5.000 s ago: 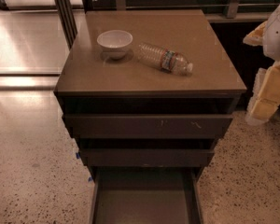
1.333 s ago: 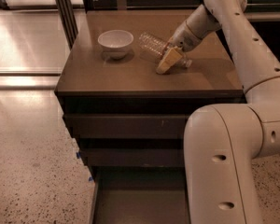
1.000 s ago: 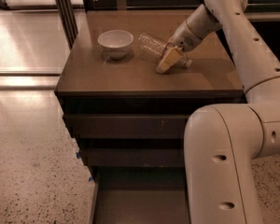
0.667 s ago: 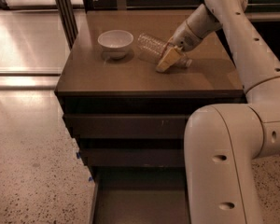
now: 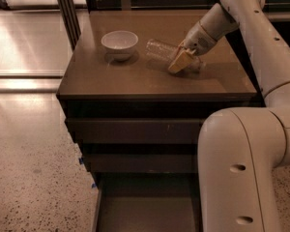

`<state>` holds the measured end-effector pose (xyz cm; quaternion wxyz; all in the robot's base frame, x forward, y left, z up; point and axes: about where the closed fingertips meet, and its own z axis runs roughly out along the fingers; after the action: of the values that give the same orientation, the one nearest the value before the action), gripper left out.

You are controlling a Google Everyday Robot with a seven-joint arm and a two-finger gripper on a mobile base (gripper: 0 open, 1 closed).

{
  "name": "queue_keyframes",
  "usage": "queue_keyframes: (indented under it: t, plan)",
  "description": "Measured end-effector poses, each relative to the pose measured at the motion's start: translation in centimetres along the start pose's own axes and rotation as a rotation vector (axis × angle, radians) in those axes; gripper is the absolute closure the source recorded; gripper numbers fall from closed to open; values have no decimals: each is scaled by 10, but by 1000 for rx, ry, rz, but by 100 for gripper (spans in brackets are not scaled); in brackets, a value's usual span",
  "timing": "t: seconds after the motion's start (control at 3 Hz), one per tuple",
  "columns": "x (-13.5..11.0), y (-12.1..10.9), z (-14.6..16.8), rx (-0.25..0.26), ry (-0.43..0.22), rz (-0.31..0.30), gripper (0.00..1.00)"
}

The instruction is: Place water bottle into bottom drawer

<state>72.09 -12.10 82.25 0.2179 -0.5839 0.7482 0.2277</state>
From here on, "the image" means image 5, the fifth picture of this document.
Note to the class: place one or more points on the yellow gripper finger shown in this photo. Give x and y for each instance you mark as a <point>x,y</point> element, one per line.
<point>182,60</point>

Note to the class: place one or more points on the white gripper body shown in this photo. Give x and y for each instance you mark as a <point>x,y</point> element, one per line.
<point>198,42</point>

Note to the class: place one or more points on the clear plastic water bottle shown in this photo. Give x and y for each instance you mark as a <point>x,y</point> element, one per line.
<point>167,52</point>

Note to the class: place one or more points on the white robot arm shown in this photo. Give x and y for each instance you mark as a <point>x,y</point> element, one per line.
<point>239,147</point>

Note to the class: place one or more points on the brown drawer cabinet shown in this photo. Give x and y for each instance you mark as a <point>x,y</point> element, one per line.
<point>96,86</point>

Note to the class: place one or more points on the top drawer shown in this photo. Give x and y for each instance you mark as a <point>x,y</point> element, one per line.
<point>134,131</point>

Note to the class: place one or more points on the middle drawer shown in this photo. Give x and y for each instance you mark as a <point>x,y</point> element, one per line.
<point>132,163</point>

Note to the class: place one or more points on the open bottom drawer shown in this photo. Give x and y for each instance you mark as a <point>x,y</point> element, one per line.
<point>148,203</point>

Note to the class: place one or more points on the white ceramic bowl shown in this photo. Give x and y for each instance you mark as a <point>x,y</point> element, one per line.
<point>119,45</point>

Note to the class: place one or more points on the blue tape piece upper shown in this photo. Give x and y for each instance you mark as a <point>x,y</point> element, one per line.
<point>81,161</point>

